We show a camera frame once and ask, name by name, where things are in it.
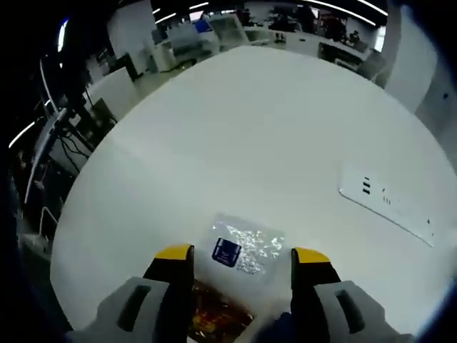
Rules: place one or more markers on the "gold foil skincare sachet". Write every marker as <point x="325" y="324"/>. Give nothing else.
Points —
<point x="221" y="314"/>

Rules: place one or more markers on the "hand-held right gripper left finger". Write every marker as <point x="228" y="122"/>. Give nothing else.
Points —
<point x="171" y="286"/>

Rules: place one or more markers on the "white office chair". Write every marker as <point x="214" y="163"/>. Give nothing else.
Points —
<point x="230" y="28"/>

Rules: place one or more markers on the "blue box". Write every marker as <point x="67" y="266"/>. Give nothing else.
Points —
<point x="204" y="26"/>

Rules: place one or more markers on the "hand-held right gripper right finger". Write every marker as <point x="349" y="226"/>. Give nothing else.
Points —
<point x="310" y="286"/>

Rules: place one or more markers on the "white table socket panel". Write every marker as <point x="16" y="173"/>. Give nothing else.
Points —
<point x="378" y="200"/>

